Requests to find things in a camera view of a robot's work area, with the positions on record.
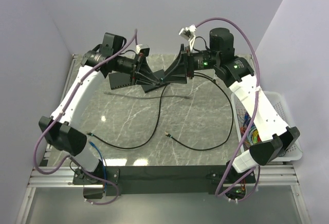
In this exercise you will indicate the aluminium rail frame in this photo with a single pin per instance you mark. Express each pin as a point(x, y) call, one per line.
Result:
point(269, 175)

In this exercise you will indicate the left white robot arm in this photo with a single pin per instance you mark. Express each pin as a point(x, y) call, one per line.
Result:
point(61, 128)

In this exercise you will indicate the black network switch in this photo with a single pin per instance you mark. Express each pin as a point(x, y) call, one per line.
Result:
point(119, 80)
point(159, 74)

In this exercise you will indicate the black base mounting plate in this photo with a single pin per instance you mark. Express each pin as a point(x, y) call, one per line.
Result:
point(165, 179)

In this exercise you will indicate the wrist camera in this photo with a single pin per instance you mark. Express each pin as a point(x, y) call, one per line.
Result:
point(143, 49)
point(188, 33)

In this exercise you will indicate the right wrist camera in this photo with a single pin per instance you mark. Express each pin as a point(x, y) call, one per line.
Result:
point(188, 33)

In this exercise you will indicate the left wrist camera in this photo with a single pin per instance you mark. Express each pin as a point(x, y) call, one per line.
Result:
point(143, 49)

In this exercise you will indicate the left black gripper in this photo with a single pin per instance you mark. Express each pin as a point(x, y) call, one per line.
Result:
point(141, 69)

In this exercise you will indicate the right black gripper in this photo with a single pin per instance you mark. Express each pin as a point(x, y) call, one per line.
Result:
point(176, 73)

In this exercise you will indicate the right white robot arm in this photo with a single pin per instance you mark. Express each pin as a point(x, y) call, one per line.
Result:
point(237, 74)

